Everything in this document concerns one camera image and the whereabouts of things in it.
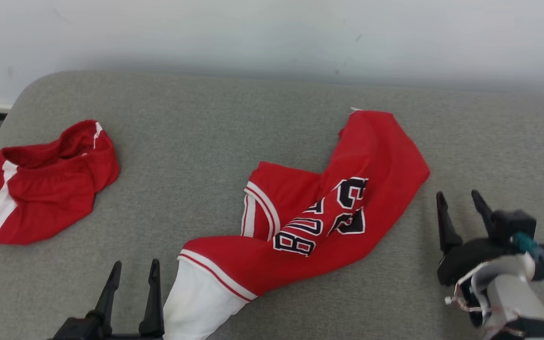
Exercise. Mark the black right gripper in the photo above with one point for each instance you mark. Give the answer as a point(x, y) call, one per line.
point(470, 257)

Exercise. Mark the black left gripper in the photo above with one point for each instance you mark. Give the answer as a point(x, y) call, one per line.
point(88, 331)

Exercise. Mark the red number 23 basketball jersey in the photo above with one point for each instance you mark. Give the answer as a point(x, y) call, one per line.
point(371, 189)

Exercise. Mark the red shorts with white stripe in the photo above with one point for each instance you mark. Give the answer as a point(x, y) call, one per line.
point(50, 193)

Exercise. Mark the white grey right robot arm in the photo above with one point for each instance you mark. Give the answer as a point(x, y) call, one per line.
point(513, 297)

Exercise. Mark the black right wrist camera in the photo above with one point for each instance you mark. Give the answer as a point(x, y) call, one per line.
point(515, 223)

